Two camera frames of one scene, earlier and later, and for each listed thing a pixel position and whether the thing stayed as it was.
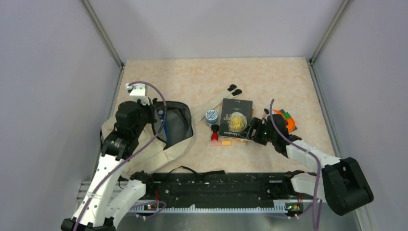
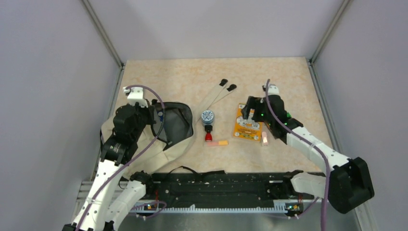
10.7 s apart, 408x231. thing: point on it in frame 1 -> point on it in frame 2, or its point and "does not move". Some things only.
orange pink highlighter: (218, 143) does not move
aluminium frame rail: (117, 58) does not move
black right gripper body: (262, 134) -> (260, 114)
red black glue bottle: (214, 136) -> (208, 135)
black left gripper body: (147, 116) does not move
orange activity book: (230, 139) -> (247, 129)
